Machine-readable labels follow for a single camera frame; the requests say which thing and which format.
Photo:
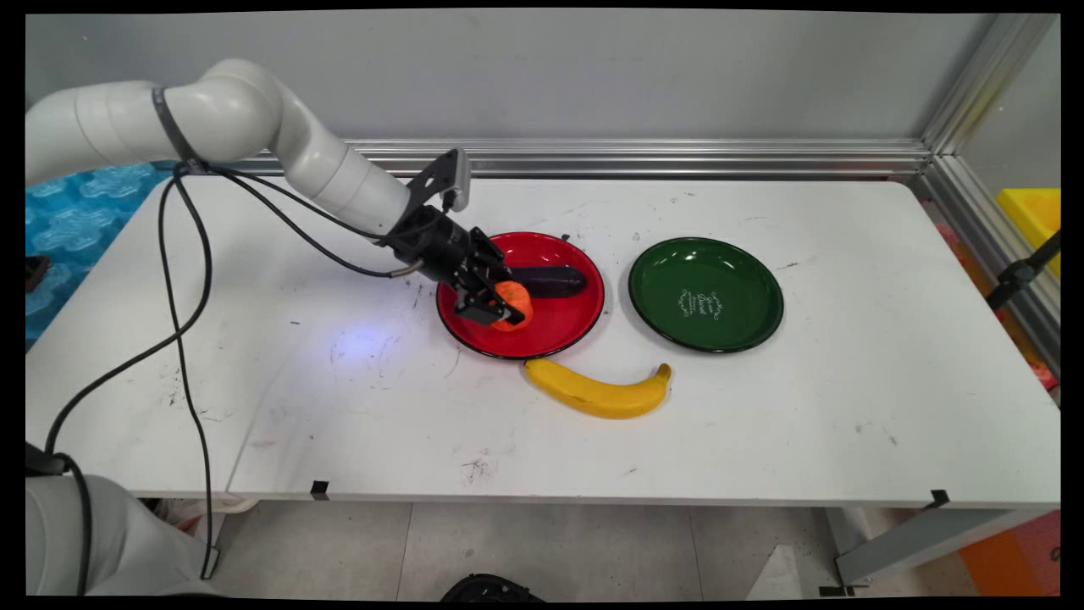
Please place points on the orange mandarin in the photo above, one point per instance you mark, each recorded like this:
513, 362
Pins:
515, 298

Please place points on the yellow plastic box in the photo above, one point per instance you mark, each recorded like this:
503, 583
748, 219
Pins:
1037, 216

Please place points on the grey metal table leg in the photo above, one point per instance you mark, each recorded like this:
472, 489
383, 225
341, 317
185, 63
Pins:
915, 542

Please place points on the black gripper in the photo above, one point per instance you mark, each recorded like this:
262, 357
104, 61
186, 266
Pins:
432, 241

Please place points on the black table edge clip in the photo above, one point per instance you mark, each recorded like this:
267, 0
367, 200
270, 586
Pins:
319, 490
939, 499

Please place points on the black stand clamp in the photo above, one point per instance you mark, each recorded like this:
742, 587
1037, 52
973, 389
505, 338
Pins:
1020, 273

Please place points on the pink red object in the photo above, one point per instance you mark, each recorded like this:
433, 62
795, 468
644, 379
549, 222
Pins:
1043, 374

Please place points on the short aluminium frame rail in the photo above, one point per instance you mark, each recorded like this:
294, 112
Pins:
965, 220

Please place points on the aluminium frame post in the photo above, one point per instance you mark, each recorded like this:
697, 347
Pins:
987, 85

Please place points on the dark brown object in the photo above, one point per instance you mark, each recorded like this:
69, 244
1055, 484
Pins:
35, 273

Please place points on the long horizontal aluminium frame rail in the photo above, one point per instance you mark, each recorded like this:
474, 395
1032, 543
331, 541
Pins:
677, 157

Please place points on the black round object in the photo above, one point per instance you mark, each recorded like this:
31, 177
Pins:
491, 589

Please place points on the green round plate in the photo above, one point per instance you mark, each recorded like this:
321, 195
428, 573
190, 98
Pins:
669, 271

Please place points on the blue foam mat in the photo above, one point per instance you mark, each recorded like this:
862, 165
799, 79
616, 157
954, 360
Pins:
76, 229

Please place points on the red round plate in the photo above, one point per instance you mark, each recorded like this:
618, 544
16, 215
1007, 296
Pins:
559, 330

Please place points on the yellow banana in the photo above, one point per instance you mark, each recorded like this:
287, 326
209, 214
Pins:
593, 396

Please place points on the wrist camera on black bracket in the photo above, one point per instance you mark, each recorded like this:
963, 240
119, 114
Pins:
458, 178

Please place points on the purple eggplant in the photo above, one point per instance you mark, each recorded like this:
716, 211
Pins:
555, 282

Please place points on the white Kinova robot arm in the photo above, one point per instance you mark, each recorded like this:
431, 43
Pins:
237, 110

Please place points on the white table leg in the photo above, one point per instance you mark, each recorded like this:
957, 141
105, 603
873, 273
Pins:
217, 525

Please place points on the orange box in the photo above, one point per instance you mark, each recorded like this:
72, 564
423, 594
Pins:
1016, 559

